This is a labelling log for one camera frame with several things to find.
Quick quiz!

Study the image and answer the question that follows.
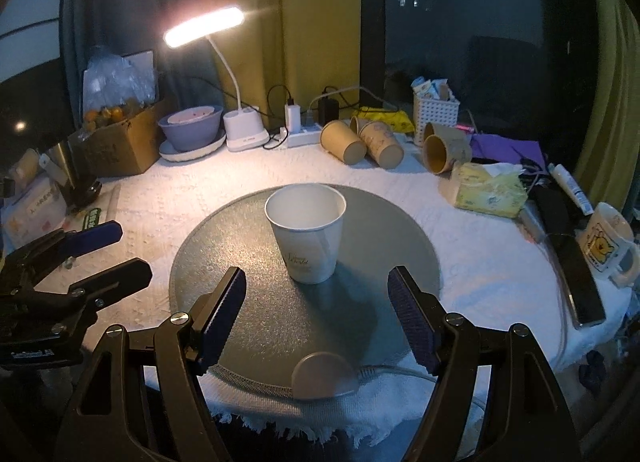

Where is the white cartoon mug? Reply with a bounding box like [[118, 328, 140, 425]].
[[575, 201, 640, 288]]

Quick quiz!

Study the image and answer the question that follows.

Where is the white plate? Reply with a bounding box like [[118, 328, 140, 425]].
[[159, 129, 227, 163]]

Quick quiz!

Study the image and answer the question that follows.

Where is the yellow tissue pack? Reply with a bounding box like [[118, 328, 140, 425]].
[[452, 162, 529, 218]]

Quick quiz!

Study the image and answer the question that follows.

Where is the pile of small oranges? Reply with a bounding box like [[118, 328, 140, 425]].
[[82, 102, 128, 127]]

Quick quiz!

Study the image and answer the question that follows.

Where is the purple cloth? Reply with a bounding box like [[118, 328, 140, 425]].
[[467, 134, 549, 169]]

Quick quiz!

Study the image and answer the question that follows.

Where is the white printed packet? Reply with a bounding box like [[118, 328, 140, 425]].
[[0, 147, 69, 245]]

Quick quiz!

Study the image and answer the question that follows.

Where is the yellow snack packet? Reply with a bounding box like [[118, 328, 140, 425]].
[[356, 107, 416, 134]]

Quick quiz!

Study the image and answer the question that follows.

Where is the round grey placemat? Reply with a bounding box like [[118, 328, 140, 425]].
[[169, 185, 442, 389]]

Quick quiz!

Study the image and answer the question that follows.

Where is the yellow-green curtain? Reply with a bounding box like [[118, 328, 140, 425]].
[[574, 0, 640, 225]]

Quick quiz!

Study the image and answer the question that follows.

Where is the metal cup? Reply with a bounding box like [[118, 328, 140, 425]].
[[49, 139, 104, 209]]

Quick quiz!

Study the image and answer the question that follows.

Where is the white plastic basket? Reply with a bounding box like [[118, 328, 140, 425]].
[[411, 90, 461, 132]]

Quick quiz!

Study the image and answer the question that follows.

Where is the white tube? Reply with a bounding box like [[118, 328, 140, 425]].
[[547, 163, 594, 216]]

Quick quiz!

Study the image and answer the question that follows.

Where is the black charger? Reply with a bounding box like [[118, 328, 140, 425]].
[[319, 97, 341, 126]]

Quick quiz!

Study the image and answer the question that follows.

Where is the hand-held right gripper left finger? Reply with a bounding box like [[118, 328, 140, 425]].
[[60, 266, 248, 462]]

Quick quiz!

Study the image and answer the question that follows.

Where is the dark blue cloth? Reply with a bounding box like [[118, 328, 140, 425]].
[[579, 350, 607, 389]]

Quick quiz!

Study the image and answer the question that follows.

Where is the pink bowl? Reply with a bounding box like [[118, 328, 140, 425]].
[[167, 108, 214, 124]]

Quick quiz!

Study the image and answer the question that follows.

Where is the white desk lamp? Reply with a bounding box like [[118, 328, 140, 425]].
[[164, 4, 271, 151]]

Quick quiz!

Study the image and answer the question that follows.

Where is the purple bowl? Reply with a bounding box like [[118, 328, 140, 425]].
[[158, 105, 224, 152]]

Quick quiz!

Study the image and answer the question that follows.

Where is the grey cable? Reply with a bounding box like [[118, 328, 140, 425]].
[[356, 363, 437, 384]]

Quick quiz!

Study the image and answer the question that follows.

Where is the clear plastic bag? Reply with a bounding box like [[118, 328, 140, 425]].
[[82, 45, 157, 116]]

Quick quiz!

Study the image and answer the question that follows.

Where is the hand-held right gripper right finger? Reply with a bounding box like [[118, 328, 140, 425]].
[[387, 266, 584, 462]]

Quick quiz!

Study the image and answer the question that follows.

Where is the cardboard box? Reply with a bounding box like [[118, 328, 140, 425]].
[[70, 98, 169, 178]]

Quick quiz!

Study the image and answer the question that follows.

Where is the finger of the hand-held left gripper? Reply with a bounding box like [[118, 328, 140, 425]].
[[0, 220, 124, 293], [30, 257, 154, 315]]

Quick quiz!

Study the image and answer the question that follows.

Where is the black phone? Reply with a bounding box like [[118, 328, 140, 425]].
[[547, 234, 608, 331]]

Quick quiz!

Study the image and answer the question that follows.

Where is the white power strip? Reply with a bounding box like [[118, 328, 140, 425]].
[[279, 123, 324, 150]]

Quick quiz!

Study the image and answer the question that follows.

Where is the yellow curtain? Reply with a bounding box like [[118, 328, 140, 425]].
[[197, 0, 362, 129]]

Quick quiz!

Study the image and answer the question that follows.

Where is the bundle of sachets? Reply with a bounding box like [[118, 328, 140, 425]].
[[411, 76, 457, 103]]

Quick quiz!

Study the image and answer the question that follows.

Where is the white paper cup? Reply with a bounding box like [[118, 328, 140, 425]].
[[264, 183, 347, 285]]

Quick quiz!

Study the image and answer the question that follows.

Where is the round grey disc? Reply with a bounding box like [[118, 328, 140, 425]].
[[291, 351, 360, 401]]

